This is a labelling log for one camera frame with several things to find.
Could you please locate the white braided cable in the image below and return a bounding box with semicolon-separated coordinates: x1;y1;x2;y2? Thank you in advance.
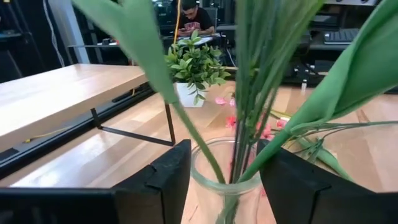
42;0;66;68

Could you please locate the pink blossom flower spray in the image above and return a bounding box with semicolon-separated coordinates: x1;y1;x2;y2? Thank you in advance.
214;95;398;156

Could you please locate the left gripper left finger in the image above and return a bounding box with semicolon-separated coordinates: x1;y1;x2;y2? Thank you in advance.
0;139;192;224

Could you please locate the tall clear glass vase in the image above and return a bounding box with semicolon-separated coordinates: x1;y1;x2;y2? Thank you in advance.
182;136;277;224

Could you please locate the black keyboard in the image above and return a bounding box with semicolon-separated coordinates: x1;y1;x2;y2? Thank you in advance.
323;28;360;44

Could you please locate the red tulip stem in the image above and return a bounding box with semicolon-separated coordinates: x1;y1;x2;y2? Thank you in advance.
239;0;398;183

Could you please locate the yellow hanging power cable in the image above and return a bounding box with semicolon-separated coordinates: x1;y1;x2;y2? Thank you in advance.
173;0;183;43

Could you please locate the green plant in white pot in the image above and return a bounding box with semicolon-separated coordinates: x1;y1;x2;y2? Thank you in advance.
164;29;233;108

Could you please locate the wooden shelf with black legs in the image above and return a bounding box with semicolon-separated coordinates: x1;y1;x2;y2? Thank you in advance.
0;63;177;153

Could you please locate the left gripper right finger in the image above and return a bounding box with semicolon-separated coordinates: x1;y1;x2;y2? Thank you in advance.
256;139;398;224

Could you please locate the cream white tulip stem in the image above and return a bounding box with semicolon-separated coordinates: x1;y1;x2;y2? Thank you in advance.
269;109;354;183

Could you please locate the person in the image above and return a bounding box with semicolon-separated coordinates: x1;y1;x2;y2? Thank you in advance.
178;0;216;37

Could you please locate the black metal table frame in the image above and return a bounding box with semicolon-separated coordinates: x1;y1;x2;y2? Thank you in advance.
0;83;156;181

